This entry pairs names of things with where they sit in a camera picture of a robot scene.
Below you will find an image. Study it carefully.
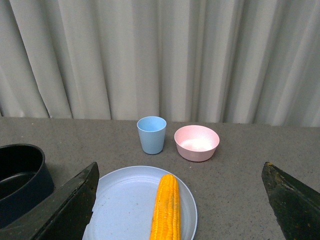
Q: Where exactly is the pink plastic bowl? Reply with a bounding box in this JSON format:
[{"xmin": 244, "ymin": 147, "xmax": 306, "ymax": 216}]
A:
[{"xmin": 174, "ymin": 125, "xmax": 220, "ymax": 162}]

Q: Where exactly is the light blue plastic cup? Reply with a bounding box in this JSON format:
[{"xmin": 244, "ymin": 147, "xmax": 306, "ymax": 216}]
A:
[{"xmin": 137, "ymin": 116, "xmax": 167, "ymax": 155}]

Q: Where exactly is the yellow corn cob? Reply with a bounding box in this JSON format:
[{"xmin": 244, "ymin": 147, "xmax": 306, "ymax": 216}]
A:
[{"xmin": 149, "ymin": 174, "xmax": 182, "ymax": 240}]

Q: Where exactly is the white curtain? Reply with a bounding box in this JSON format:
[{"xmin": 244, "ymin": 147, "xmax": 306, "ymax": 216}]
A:
[{"xmin": 0, "ymin": 0, "xmax": 320, "ymax": 127}]

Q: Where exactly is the dark blue saucepan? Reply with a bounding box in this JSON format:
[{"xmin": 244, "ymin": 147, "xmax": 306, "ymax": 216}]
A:
[{"xmin": 0, "ymin": 144, "xmax": 55, "ymax": 228}]

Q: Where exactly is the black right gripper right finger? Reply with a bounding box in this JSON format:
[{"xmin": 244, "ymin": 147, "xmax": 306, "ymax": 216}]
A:
[{"xmin": 261, "ymin": 162, "xmax": 320, "ymax": 240}]

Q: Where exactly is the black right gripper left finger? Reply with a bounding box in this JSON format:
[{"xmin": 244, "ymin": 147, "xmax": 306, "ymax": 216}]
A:
[{"xmin": 0, "ymin": 162, "xmax": 100, "ymax": 240}]

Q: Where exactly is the light blue plate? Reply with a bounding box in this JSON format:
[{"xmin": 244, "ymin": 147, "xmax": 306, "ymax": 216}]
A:
[{"xmin": 81, "ymin": 165, "xmax": 198, "ymax": 240}]

